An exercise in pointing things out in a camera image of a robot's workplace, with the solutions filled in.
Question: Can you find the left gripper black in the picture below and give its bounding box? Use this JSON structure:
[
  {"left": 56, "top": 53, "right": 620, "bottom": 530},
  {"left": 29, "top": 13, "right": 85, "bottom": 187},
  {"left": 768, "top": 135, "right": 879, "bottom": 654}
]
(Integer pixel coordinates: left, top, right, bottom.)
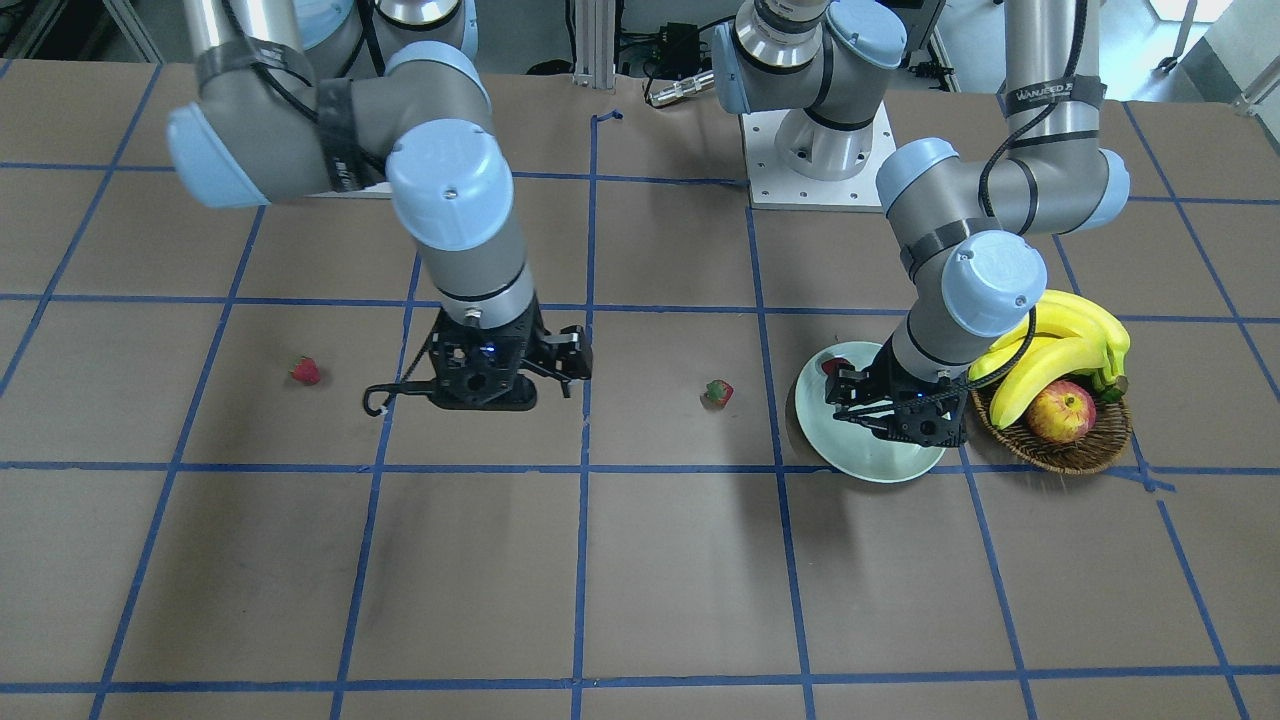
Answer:
[{"left": 826, "top": 342, "right": 968, "bottom": 447}]

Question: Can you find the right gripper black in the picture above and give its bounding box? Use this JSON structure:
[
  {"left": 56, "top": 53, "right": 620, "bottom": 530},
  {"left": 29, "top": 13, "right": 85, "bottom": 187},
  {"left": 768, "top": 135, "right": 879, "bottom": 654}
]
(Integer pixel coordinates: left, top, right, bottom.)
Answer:
[{"left": 420, "top": 299, "right": 593, "bottom": 413}]

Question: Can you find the red strawberry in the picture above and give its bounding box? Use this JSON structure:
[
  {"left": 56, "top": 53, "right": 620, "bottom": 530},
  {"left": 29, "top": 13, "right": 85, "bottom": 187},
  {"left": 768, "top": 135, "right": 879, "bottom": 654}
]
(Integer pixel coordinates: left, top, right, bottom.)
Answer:
[
  {"left": 701, "top": 378, "right": 735, "bottom": 407},
  {"left": 820, "top": 357, "right": 851, "bottom": 377},
  {"left": 289, "top": 356, "right": 323, "bottom": 386}
]

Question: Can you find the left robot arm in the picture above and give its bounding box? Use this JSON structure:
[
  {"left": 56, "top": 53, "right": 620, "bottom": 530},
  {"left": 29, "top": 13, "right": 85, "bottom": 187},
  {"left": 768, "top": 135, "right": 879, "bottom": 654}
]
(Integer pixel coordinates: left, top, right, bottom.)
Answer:
[{"left": 710, "top": 1, "right": 1132, "bottom": 447}]

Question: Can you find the light green plate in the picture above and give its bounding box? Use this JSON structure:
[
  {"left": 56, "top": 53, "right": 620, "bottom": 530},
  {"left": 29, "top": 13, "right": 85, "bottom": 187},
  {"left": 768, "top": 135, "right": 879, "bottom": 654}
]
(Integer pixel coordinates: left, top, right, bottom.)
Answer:
[{"left": 794, "top": 341, "right": 945, "bottom": 484}]

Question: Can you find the red apple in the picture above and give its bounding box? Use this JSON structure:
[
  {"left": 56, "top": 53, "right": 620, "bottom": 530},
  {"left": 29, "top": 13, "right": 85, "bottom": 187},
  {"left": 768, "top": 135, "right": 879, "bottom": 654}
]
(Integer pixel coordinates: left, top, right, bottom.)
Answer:
[{"left": 1023, "top": 380, "right": 1097, "bottom": 445}]

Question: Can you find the yellow banana bunch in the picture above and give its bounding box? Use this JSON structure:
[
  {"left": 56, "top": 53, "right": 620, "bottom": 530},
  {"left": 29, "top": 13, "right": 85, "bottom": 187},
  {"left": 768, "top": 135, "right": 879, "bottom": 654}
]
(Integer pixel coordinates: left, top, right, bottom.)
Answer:
[{"left": 969, "top": 290, "right": 1132, "bottom": 430}]

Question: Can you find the wicker fruit basket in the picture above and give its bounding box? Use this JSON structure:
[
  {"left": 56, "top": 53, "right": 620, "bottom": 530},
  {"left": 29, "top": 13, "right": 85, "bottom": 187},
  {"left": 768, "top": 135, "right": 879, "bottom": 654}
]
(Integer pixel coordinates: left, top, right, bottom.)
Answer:
[{"left": 970, "top": 380, "right": 1133, "bottom": 475}]

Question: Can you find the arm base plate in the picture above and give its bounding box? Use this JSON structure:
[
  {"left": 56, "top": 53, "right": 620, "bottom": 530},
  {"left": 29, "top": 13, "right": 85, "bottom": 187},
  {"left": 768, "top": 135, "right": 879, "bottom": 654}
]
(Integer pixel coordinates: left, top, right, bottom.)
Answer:
[{"left": 739, "top": 104, "right": 897, "bottom": 213}]

